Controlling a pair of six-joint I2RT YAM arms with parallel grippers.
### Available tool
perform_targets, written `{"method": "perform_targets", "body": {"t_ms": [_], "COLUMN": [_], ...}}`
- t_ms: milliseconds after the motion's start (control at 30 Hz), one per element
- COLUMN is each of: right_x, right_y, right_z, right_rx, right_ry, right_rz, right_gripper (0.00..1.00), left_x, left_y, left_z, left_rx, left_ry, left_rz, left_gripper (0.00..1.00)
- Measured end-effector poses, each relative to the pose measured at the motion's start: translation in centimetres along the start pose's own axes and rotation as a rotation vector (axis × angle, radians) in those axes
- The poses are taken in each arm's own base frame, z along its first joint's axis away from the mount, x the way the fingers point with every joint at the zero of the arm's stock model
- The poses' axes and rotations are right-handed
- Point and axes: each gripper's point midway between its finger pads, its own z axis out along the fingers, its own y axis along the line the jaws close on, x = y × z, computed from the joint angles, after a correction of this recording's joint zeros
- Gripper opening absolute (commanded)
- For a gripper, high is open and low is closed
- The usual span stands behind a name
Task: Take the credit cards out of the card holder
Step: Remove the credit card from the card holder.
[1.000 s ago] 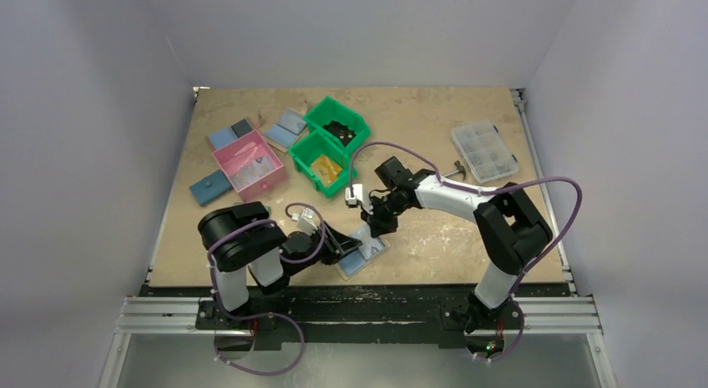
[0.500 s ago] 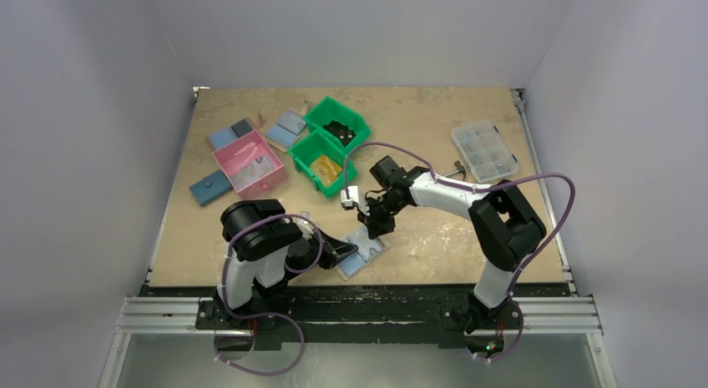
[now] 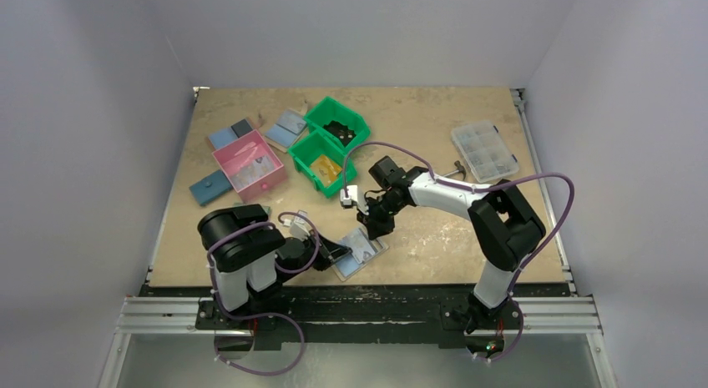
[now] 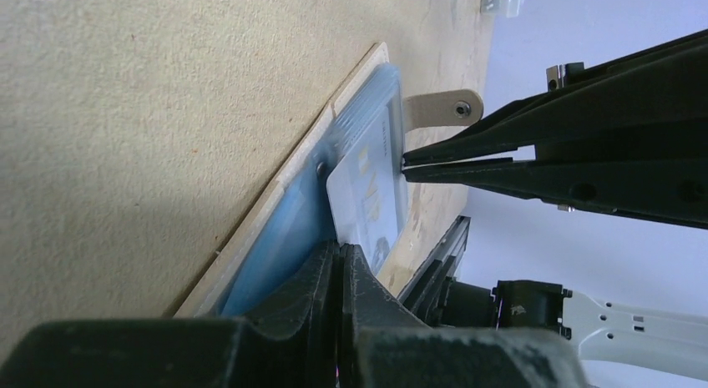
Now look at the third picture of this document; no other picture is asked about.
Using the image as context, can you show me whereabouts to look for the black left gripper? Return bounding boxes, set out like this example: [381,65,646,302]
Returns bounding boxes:
[281,228,351,282]

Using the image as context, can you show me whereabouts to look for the white VIP card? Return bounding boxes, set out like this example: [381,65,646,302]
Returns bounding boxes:
[341,229,388,265]

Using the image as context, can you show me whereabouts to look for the beige leather card holder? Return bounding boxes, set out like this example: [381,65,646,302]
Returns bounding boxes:
[333,227,389,281]

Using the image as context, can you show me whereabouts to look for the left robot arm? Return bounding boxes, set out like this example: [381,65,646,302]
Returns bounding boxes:
[197,204,353,329]

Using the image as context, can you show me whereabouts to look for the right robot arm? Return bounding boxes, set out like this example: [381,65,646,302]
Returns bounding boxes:
[340,156,546,333]

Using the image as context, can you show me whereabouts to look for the yellow card in bin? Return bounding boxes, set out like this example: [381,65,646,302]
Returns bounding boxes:
[310,154,342,188]

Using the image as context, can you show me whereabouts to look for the green bin with yellow card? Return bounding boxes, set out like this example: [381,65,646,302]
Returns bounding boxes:
[288,131,345,198]

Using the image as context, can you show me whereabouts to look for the light blue open card holder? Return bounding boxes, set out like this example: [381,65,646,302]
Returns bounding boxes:
[264,109,306,153]

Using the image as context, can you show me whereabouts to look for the dark blue closed card holder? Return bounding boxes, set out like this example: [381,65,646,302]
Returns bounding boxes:
[189,170,233,207]

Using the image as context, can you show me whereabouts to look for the blue grey open card holder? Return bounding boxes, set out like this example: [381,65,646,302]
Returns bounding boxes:
[207,118,254,150]

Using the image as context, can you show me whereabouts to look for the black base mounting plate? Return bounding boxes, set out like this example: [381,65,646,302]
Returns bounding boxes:
[138,284,523,352]

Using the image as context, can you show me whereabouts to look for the black parts in bin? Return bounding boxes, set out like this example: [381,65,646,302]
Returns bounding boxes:
[324,120,356,148]

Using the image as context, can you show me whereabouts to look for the green bin with black parts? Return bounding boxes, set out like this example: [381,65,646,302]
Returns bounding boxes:
[305,96,371,154]

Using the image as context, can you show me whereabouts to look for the pink box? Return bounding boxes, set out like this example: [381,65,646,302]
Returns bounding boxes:
[212,130,287,203]

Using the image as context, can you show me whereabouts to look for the clear plastic screw organizer box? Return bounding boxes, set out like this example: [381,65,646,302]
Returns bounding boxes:
[451,120,519,184]

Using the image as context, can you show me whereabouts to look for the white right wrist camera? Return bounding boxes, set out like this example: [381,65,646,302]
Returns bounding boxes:
[339,185,368,214]

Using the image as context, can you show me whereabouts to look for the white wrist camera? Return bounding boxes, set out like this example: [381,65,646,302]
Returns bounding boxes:
[278,210,311,240]
[339,185,368,214]

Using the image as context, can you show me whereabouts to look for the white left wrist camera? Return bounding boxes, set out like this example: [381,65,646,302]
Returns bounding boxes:
[278,210,311,240]

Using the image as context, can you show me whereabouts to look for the black handled claw hammer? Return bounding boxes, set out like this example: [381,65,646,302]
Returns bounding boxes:
[437,160,468,181]

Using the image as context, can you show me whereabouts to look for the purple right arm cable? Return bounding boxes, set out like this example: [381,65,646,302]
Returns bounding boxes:
[341,141,575,365]

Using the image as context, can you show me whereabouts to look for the aluminium frame rail right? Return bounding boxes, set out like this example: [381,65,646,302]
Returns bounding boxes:
[509,88,579,297]

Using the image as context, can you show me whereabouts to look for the aluminium frame rail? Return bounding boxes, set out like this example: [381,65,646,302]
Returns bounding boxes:
[509,88,579,297]
[99,284,617,387]

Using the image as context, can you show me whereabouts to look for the aluminium front frame rail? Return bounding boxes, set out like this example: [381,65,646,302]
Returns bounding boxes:
[99,284,617,387]

